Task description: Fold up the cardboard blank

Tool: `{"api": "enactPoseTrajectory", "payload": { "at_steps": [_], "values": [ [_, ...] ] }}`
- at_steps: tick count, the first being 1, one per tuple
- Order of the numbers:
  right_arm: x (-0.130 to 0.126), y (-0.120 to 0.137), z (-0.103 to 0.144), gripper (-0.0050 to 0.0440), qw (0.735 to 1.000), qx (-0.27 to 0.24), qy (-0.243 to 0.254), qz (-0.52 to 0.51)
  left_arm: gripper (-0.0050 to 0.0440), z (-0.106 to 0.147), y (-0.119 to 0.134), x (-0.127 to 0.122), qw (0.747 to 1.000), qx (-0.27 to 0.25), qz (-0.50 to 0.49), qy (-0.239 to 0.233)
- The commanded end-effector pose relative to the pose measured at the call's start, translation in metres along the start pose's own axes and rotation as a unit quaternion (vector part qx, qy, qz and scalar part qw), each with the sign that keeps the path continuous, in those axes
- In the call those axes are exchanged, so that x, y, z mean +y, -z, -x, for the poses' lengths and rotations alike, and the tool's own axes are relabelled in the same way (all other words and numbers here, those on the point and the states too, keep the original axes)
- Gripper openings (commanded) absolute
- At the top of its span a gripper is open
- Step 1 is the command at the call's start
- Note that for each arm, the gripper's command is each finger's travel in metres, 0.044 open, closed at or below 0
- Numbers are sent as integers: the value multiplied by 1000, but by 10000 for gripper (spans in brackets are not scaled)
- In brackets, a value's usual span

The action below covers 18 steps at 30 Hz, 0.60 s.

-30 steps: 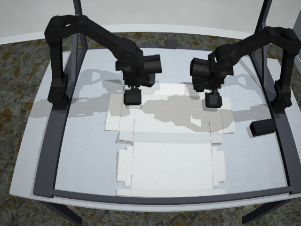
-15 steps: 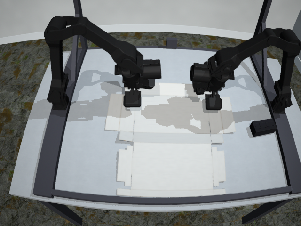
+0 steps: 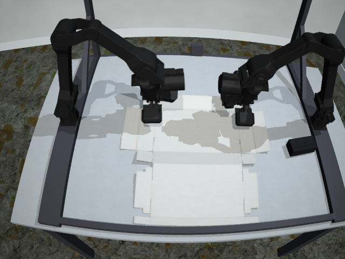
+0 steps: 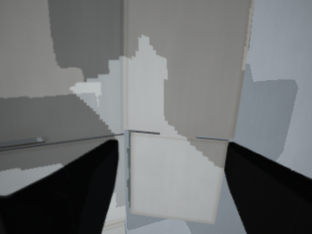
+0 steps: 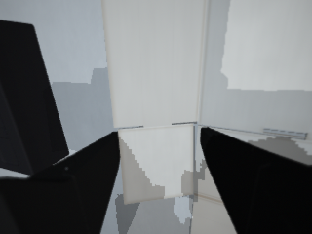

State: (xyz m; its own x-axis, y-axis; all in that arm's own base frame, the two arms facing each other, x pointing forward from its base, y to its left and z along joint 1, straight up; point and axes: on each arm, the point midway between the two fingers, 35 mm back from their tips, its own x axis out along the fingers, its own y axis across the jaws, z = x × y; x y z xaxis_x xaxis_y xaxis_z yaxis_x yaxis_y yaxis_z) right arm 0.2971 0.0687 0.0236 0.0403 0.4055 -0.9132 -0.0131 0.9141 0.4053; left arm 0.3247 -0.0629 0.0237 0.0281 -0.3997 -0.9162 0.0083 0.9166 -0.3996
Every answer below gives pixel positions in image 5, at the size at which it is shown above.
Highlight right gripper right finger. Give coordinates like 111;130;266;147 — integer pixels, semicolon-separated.
200;127;312;234

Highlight white cardboard blank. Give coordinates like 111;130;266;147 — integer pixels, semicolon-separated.
100;0;312;234

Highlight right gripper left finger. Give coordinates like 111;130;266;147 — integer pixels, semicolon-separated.
0;132;120;234

